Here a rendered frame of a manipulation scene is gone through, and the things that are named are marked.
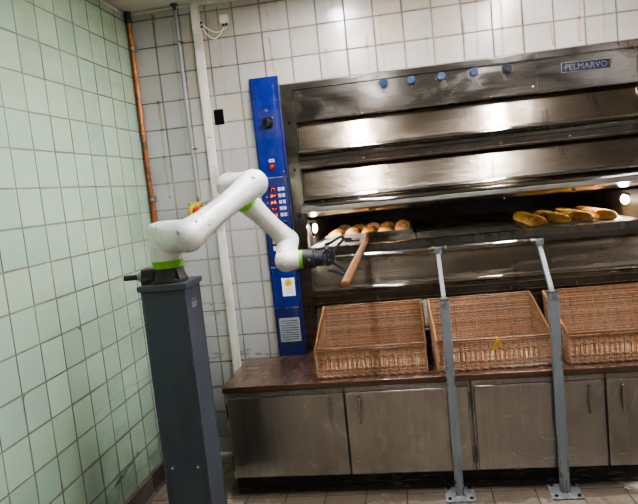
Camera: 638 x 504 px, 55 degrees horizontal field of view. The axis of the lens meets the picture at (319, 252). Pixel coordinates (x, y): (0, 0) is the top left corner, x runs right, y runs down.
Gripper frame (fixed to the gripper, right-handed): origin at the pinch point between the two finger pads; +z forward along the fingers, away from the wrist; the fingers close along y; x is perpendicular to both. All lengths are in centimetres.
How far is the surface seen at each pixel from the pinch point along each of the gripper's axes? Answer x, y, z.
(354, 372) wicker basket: -6, 59, -8
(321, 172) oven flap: -59, -41, -21
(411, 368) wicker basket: -6, 58, 20
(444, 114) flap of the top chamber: -57, -65, 49
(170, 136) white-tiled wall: -57, -70, -105
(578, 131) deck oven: -55, -48, 116
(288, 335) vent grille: -53, 49, -48
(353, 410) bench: -1, 76, -10
